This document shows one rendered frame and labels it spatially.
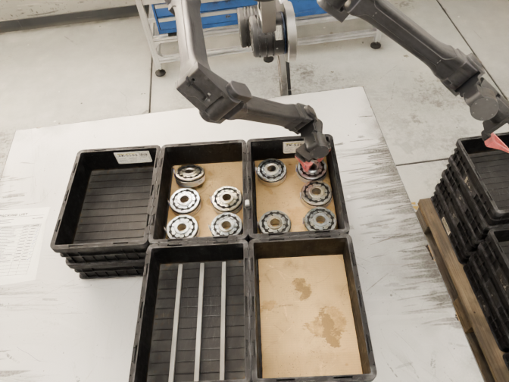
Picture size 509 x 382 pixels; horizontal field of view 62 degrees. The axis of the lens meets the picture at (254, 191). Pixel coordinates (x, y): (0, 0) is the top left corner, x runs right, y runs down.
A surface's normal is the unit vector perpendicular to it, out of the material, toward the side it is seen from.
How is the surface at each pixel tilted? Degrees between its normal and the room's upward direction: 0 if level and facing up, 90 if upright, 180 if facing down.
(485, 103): 72
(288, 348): 0
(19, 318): 0
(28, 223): 0
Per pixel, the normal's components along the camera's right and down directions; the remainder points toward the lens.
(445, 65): 0.05, 0.77
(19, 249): -0.07, -0.59
